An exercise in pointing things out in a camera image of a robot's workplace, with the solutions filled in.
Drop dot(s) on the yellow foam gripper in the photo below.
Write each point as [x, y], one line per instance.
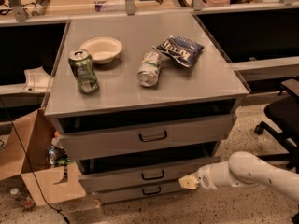
[204, 178]

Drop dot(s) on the grey drawer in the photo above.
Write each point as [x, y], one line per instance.
[126, 140]
[137, 192]
[143, 175]

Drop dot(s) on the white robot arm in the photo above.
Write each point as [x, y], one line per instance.
[240, 171]

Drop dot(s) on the grey bottom drawer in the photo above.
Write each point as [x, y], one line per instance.
[137, 192]

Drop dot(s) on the grey drawer cabinet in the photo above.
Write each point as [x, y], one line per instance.
[210, 88]

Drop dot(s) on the grey top drawer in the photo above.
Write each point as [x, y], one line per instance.
[126, 140]

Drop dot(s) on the white soda can lying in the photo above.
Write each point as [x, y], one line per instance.
[149, 70]

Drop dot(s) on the black office chair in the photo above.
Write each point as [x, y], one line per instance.
[285, 114]

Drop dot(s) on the blue chip bag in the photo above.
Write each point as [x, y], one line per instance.
[182, 50]

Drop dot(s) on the bottles inside cardboard box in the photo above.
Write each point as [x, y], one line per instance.
[56, 153]

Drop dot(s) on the white paper bowl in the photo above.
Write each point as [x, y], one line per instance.
[103, 49]

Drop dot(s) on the green soda can upright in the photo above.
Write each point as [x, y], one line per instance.
[81, 64]

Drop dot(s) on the plastic bottle on floor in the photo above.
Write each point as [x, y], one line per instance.
[22, 198]

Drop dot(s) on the cardboard box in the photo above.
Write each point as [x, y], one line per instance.
[25, 154]

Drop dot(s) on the grey handheld tool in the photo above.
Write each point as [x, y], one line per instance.
[40, 7]

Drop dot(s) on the white bracket plate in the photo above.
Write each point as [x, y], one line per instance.
[37, 80]

